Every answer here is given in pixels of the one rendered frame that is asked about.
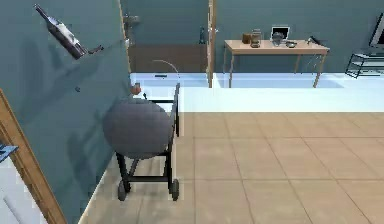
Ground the grey mixer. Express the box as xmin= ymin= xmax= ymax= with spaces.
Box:
xmin=271 ymin=31 xmax=286 ymax=47

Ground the glass jar with lid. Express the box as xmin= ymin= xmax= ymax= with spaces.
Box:
xmin=250 ymin=28 xmax=263 ymax=49

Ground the light wooden table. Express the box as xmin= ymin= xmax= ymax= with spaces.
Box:
xmin=223 ymin=39 xmax=331 ymax=89

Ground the white framed laptop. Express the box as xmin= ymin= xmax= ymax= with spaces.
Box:
xmin=270 ymin=25 xmax=291 ymax=42

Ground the television set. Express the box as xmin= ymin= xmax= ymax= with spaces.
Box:
xmin=368 ymin=12 xmax=384 ymax=49

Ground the grey round chair black frame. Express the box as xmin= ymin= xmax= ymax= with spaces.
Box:
xmin=101 ymin=83 xmax=181 ymax=202

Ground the framed picture on wall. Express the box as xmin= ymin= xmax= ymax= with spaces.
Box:
xmin=34 ymin=3 xmax=105 ymax=61

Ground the wooden door frame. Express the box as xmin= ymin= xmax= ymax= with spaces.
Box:
xmin=0 ymin=88 xmax=68 ymax=224

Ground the black wire stand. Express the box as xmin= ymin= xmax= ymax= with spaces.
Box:
xmin=345 ymin=49 xmax=384 ymax=80

